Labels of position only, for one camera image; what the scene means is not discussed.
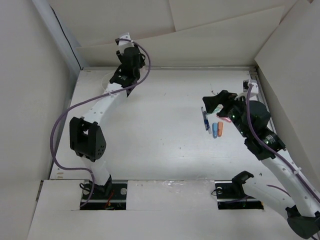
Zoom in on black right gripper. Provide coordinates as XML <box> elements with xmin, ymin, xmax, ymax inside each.
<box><xmin>202</xmin><ymin>89</ymin><xmax>251</xmax><ymax>138</ymax></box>

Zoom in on orange highlighter marker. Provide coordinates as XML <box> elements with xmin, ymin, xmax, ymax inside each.
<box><xmin>217</xmin><ymin>121</ymin><xmax>224</xmax><ymax>137</ymax></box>

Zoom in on blue highlighter marker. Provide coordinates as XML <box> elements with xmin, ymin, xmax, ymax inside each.
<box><xmin>212</xmin><ymin>122</ymin><xmax>218</xmax><ymax>139</ymax></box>

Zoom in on blue ballpoint pen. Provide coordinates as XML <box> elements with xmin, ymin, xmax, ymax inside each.
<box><xmin>201</xmin><ymin>107</ymin><xmax>212</xmax><ymax>134</ymax></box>

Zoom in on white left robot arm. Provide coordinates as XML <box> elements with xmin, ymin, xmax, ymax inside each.
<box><xmin>69</xmin><ymin>44</ymin><xmax>146</xmax><ymax>199</ymax></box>

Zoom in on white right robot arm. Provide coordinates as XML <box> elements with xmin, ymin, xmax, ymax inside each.
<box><xmin>202</xmin><ymin>90</ymin><xmax>320</xmax><ymax>239</ymax></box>

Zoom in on green highlighter marker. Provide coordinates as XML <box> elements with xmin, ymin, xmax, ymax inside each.
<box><xmin>212</xmin><ymin>104</ymin><xmax>223</xmax><ymax>114</ymax></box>

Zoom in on pink highlighter marker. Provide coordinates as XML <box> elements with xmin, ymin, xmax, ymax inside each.
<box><xmin>216</xmin><ymin>115</ymin><xmax>232</xmax><ymax>123</ymax></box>

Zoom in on white round divided container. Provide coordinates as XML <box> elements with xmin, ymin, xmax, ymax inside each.
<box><xmin>101</xmin><ymin>72</ymin><xmax>114</xmax><ymax>94</ymax></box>

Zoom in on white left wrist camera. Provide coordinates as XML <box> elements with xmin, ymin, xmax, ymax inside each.
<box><xmin>117</xmin><ymin>32</ymin><xmax>133</xmax><ymax>49</ymax></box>

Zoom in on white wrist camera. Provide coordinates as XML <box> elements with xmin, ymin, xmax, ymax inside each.
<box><xmin>235</xmin><ymin>79</ymin><xmax>259</xmax><ymax>100</ymax></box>
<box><xmin>117</xmin><ymin>32</ymin><xmax>133</xmax><ymax>49</ymax></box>

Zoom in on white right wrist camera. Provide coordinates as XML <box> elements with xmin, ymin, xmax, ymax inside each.
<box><xmin>235</xmin><ymin>79</ymin><xmax>259</xmax><ymax>100</ymax></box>

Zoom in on aluminium rail right edge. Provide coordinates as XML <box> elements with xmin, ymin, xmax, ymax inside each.
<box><xmin>243</xmin><ymin>79</ymin><xmax>286</xmax><ymax>161</ymax></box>

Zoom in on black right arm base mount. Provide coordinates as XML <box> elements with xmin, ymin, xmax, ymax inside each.
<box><xmin>211</xmin><ymin>171</ymin><xmax>264</xmax><ymax>210</ymax></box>

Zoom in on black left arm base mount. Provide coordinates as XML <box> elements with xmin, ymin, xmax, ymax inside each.
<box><xmin>79</xmin><ymin>180</ymin><xmax>128</xmax><ymax>211</ymax></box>

